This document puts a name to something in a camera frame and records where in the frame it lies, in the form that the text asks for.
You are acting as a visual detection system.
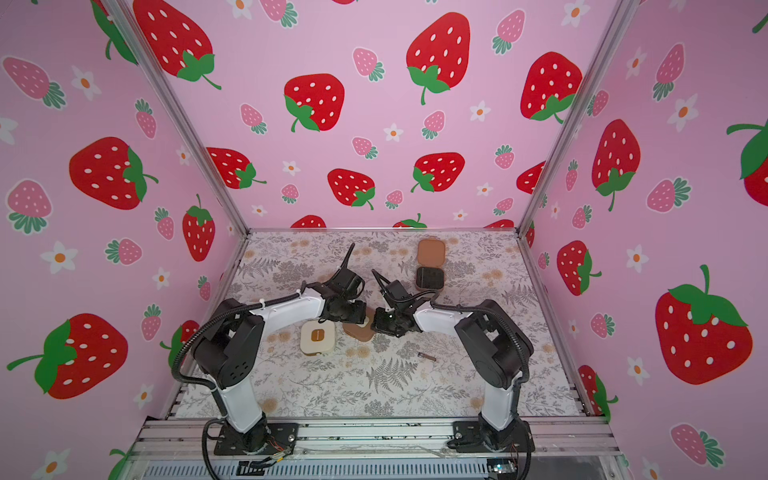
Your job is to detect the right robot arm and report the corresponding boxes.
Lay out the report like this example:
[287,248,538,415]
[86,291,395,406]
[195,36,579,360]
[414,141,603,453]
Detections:
[372,272,535,454]

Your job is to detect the cream nail clipper case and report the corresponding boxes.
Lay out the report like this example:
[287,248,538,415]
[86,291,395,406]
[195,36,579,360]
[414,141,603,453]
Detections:
[300,320,336,356]

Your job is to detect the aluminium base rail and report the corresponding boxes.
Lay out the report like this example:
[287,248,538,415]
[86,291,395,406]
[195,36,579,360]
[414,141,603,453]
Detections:
[131,417,621,460]

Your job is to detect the light brown nail clipper case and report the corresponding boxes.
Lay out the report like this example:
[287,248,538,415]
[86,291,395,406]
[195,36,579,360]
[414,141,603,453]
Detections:
[343,307,375,342]

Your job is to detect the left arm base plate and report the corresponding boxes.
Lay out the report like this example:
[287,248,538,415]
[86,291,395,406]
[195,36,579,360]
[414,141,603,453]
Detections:
[214,422,299,456]

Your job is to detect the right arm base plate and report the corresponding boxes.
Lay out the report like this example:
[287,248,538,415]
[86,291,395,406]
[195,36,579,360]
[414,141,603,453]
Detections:
[446,418,536,453]

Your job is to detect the dark brown nail clipper case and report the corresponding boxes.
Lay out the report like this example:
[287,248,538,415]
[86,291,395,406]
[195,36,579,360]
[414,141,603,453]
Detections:
[415,238,446,291]

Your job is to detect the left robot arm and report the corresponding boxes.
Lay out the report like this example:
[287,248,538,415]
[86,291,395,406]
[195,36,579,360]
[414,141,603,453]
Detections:
[171,267,366,454]

